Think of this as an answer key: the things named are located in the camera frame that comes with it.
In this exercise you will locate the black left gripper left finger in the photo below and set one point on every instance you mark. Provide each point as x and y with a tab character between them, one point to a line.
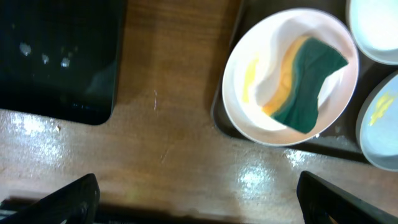
76	202

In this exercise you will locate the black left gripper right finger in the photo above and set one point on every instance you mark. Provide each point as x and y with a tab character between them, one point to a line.
323	202

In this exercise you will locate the green and yellow sponge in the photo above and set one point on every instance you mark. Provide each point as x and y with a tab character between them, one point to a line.
305	66

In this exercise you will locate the brown serving tray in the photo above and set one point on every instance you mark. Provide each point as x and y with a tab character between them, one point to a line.
340	139

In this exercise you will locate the black plastic tray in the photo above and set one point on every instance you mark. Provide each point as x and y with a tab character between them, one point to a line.
60	58

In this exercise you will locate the pale blue plate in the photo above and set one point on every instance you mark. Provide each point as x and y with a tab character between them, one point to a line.
376	126

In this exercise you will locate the white plate front left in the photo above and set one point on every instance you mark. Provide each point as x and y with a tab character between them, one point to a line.
267	40

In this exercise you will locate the white plate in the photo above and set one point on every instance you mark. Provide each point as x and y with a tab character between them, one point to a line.
373	24
267	40

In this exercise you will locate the white plate at back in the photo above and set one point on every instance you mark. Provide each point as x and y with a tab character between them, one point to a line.
373	24

